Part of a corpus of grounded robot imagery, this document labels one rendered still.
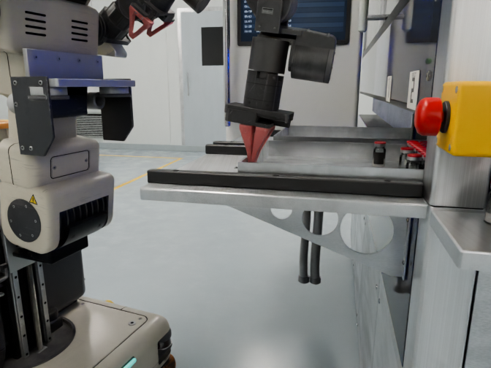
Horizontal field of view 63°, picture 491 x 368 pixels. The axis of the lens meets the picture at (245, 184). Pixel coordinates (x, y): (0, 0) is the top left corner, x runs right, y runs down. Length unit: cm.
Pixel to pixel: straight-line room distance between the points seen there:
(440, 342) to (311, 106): 108
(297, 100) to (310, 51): 93
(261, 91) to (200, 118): 583
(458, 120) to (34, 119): 77
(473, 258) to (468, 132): 12
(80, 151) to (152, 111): 569
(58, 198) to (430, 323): 78
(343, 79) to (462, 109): 113
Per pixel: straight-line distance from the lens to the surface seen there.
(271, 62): 62
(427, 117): 45
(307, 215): 173
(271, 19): 61
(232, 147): 88
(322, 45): 62
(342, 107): 155
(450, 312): 61
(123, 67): 697
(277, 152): 86
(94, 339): 139
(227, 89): 151
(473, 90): 44
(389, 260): 69
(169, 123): 666
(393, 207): 56
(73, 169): 108
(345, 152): 85
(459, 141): 44
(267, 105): 63
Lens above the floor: 103
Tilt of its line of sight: 14 degrees down
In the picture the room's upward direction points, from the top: straight up
